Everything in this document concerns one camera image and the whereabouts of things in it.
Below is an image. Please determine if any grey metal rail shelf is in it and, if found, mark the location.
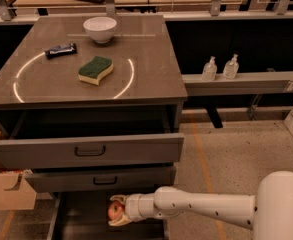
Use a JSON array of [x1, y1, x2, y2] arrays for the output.
[[182, 71, 293, 96]]

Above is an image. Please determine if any green and yellow sponge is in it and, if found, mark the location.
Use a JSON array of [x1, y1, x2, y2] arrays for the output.
[[78, 56, 114, 86]]

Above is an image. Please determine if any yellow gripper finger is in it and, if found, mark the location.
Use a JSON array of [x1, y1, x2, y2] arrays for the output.
[[108, 215, 132, 227], [110, 194, 128, 204]]

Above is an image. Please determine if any grey top drawer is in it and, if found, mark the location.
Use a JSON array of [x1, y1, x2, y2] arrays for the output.
[[0, 106, 184, 169]]

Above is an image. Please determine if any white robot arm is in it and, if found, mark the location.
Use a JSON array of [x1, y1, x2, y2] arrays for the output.
[[108, 171, 293, 240]]

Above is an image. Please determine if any grey middle drawer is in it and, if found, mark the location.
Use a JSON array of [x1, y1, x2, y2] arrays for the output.
[[25, 166, 176, 193]]

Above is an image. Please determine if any clear sanitizer bottle right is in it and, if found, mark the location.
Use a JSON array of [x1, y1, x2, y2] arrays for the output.
[[223, 54, 239, 79]]

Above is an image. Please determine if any clear sanitizer bottle left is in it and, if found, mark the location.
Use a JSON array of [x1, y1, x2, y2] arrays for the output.
[[202, 56, 217, 81]]

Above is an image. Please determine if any grey drawer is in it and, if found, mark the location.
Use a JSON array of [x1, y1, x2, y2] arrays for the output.
[[25, 166, 176, 193], [47, 190, 169, 240], [0, 106, 184, 169]]

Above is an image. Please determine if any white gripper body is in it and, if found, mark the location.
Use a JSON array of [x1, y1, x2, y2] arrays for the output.
[[125, 194, 143, 222]]

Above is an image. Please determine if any cardboard box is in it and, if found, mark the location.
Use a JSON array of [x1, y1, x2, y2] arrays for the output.
[[0, 129, 37, 212]]

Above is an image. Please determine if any grey bottom drawer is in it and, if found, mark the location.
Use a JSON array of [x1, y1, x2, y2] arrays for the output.
[[47, 190, 169, 240]]

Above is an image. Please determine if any white ceramic bowl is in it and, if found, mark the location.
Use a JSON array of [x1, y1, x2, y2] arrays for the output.
[[83, 17, 117, 43]]

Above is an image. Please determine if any dark snack bar wrapper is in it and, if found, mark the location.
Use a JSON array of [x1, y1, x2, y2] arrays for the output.
[[45, 43, 77, 59]]

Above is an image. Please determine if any grey drawer cabinet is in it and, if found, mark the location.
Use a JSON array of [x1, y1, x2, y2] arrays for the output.
[[0, 15, 187, 240]]

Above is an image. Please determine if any clear sanitizer bottle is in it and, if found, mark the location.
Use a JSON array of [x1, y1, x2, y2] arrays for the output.
[[223, 54, 239, 79], [202, 56, 217, 81]]

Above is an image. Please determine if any red apple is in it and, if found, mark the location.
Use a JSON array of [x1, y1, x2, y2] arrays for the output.
[[107, 201, 125, 221]]

